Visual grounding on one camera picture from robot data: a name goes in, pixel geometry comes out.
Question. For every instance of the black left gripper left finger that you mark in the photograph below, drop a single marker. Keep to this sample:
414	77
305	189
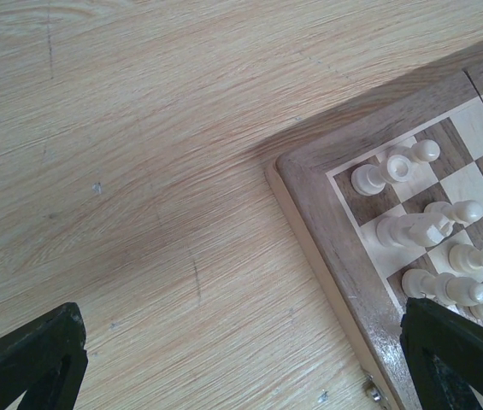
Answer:
43	362

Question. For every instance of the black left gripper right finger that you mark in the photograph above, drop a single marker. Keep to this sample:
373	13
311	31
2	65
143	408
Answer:
444	354

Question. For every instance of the wooden chess board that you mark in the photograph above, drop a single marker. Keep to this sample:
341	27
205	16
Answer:
336	226

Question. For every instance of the white bishop chess piece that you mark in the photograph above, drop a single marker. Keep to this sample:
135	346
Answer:
447	288

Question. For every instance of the white knight chess piece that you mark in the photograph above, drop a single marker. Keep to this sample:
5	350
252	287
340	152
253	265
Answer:
414	230

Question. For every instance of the white rook chess piece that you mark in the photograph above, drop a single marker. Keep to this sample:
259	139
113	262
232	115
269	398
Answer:
370	180

